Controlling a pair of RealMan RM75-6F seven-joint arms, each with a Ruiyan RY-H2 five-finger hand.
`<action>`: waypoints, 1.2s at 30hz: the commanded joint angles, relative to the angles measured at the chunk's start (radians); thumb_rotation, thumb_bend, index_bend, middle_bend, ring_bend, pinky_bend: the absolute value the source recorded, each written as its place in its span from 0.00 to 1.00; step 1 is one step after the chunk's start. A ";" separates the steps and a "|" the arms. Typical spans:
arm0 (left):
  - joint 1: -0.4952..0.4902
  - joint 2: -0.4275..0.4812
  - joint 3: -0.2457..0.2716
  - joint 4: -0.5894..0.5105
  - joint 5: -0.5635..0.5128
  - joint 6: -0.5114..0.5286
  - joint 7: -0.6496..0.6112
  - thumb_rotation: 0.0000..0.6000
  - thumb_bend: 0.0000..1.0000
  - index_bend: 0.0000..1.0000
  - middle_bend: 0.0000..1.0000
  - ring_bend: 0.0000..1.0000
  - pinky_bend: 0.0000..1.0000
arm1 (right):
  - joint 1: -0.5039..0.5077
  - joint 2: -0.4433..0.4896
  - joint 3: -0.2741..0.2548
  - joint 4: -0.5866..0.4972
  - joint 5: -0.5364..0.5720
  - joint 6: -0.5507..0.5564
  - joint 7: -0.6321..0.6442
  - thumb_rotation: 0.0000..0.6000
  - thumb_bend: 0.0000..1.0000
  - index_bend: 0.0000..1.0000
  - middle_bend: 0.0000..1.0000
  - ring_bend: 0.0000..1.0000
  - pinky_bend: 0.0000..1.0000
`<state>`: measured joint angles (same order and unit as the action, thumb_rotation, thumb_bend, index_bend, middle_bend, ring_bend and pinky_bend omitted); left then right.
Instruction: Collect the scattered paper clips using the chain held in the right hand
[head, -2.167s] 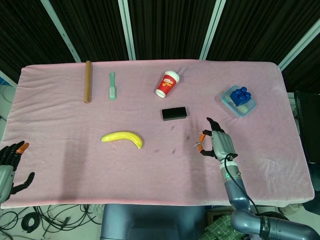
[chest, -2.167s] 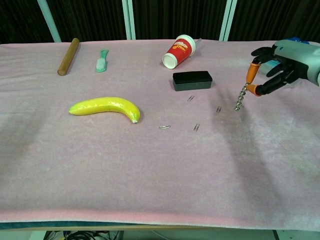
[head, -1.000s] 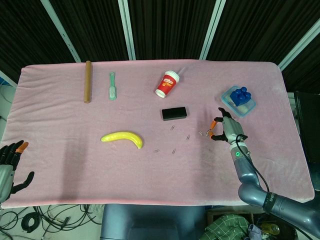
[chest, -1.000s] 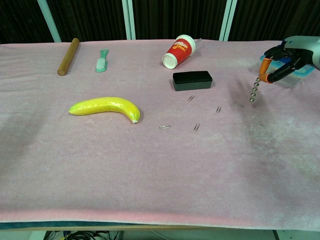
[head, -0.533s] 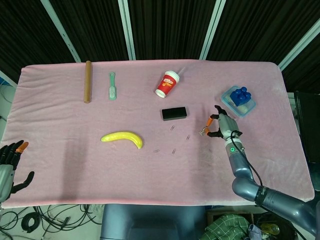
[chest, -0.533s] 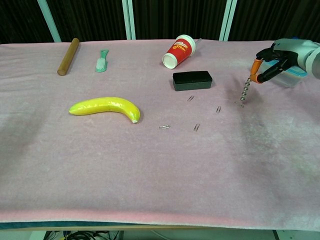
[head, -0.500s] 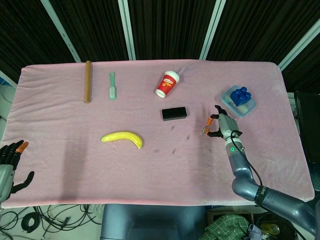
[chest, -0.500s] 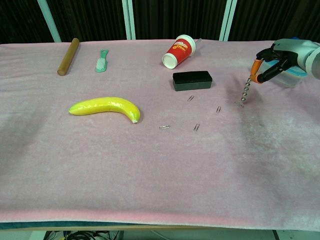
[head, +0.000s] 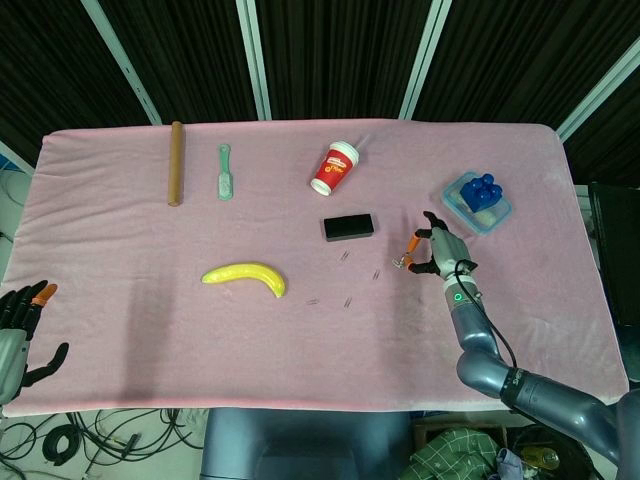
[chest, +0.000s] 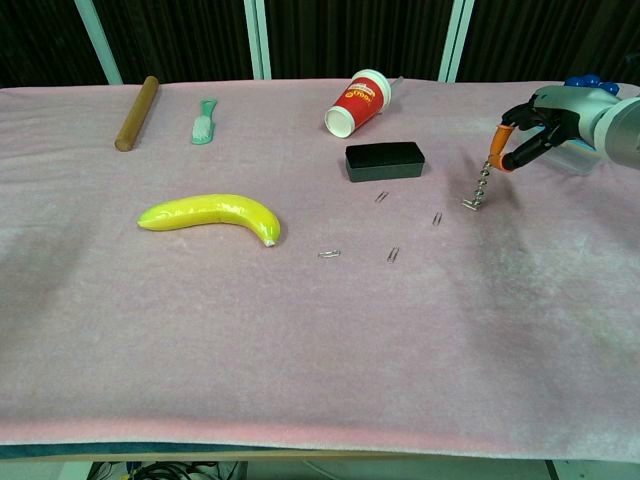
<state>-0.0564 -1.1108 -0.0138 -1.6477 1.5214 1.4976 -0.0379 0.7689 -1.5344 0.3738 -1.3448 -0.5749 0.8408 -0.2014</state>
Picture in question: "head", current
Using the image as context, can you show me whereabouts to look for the blue-grey robot torso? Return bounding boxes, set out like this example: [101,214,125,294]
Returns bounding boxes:
[202,407,414,480]

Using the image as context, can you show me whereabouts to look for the brown cardboard box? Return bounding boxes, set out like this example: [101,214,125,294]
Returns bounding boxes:
[412,412,509,444]

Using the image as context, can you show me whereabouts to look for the purple crumpled cloth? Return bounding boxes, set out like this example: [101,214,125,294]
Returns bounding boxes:
[497,448,525,480]

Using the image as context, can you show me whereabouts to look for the black pleated curtain panel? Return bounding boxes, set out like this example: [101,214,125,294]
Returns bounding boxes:
[99,0,259,124]
[0,0,154,166]
[413,0,640,136]
[254,0,436,121]
[562,64,640,189]

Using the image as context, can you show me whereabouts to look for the yellow plastic bottle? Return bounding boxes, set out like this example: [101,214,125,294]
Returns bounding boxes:
[522,447,560,471]

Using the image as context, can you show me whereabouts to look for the pink table cloth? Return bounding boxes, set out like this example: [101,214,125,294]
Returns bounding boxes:
[0,118,630,419]

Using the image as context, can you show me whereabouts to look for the brown wooden rolling pin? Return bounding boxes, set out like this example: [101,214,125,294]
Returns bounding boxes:
[166,121,186,207]

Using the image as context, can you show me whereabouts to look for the yellow toy banana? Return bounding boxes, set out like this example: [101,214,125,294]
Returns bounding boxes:
[201,261,288,299]

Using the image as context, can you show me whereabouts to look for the clear container blue rim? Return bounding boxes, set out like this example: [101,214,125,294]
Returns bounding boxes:
[440,171,514,237]

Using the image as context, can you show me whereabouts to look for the black coiled cable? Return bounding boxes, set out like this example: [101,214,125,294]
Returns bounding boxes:
[42,424,81,464]

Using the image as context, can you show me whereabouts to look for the white partition post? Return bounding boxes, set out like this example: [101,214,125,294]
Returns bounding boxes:
[556,37,640,142]
[234,0,274,121]
[0,139,36,174]
[398,0,454,121]
[81,0,163,126]

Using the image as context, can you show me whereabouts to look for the blue toy brick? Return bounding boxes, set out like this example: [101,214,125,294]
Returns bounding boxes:
[459,172,504,214]

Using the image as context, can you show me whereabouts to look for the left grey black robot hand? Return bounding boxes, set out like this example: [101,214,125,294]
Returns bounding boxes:
[0,279,70,405]

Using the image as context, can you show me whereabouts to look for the green plastic brush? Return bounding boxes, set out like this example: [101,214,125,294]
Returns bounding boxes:
[216,143,236,202]

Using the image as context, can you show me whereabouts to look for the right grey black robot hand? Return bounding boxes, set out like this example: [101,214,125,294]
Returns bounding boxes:
[405,210,477,279]

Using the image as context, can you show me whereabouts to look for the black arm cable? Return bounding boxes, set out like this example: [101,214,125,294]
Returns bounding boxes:
[452,259,519,374]

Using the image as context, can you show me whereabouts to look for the green plaid cloth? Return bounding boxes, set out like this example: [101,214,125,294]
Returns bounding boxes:
[409,428,504,480]

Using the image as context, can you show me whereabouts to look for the black equipment case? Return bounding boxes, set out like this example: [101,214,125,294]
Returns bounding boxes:
[588,182,640,326]

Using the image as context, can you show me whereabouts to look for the tangled black floor cables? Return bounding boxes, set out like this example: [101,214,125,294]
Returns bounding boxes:
[0,408,206,480]

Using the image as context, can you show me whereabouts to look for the red paper cup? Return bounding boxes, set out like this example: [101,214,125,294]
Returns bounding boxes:
[309,140,362,197]

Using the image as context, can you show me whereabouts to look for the black waste bin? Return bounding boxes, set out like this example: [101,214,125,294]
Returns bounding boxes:
[512,423,609,480]

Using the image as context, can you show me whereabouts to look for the black rectangular box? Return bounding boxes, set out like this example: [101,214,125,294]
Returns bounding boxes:
[322,212,377,243]

